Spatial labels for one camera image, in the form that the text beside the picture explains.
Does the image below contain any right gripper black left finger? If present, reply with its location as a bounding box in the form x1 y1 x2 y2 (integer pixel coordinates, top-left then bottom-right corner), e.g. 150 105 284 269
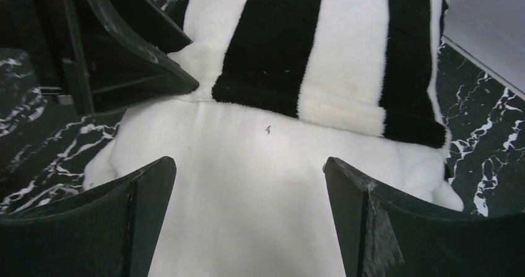
1 157 176 276

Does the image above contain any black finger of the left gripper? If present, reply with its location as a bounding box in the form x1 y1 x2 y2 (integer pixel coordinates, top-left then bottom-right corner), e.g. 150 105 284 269
39 0 199 115

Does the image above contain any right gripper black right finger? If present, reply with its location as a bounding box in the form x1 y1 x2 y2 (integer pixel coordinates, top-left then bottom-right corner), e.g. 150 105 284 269
324 157 524 276

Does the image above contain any white pillow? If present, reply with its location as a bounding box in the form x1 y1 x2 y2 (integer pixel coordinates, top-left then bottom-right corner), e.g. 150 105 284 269
83 98 464 276

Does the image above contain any black white striped pillowcase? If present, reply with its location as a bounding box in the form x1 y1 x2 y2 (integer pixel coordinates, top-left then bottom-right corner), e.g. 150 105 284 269
169 0 450 149

